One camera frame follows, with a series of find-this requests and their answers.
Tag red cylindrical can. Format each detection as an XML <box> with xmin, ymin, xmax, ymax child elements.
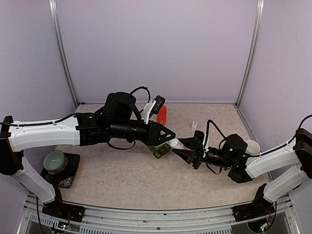
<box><xmin>157</xmin><ymin>105</ymin><xmax>167</xmax><ymax>125</ymax></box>

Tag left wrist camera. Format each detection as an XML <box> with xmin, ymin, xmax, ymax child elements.
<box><xmin>141</xmin><ymin>95</ymin><xmax>165</xmax><ymax>124</ymax></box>

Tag front aluminium rail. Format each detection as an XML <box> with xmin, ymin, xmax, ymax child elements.
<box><xmin>21</xmin><ymin>195</ymin><xmax>300</xmax><ymax>234</ymax></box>

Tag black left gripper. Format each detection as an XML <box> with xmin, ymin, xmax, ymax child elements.
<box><xmin>109</xmin><ymin>120</ymin><xmax>176</xmax><ymax>147</ymax></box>

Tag green ceramic bowl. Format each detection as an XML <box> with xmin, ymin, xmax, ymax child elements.
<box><xmin>43</xmin><ymin>150</ymin><xmax>65</xmax><ymax>172</ymax></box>

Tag aluminium frame post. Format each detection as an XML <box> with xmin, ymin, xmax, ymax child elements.
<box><xmin>235</xmin><ymin>0</ymin><xmax>265</xmax><ymax>109</ymax></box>
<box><xmin>49</xmin><ymin>0</ymin><xmax>79</xmax><ymax>108</ymax></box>

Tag right aluminium frame post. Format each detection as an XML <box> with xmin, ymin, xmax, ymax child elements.
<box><xmin>235</xmin><ymin>0</ymin><xmax>265</xmax><ymax>109</ymax></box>

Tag small white pill bottle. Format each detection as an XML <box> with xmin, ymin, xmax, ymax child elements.
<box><xmin>167</xmin><ymin>138</ymin><xmax>184</xmax><ymax>150</ymax></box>

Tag green pill organizer box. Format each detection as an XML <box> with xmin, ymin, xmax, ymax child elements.
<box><xmin>148</xmin><ymin>143</ymin><xmax>172</xmax><ymax>159</ymax></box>

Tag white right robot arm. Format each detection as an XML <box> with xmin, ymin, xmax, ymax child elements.
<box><xmin>172</xmin><ymin>128</ymin><xmax>312</xmax><ymax>216</ymax></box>

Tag light blue mug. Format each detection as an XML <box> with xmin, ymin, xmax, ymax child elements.
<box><xmin>245</xmin><ymin>140</ymin><xmax>260</xmax><ymax>155</ymax></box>

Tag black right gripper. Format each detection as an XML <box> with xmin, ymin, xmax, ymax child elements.
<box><xmin>172</xmin><ymin>137</ymin><xmax>234</xmax><ymax>170</ymax></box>

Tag black square tray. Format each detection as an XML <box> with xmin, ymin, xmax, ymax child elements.
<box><xmin>40</xmin><ymin>153</ymin><xmax>80</xmax><ymax>189</ymax></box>

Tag left aluminium frame post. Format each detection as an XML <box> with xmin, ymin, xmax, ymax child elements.
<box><xmin>49</xmin><ymin>0</ymin><xmax>79</xmax><ymax>108</ymax></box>

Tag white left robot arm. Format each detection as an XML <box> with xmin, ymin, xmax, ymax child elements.
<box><xmin>0</xmin><ymin>92</ymin><xmax>176</xmax><ymax>217</ymax></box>

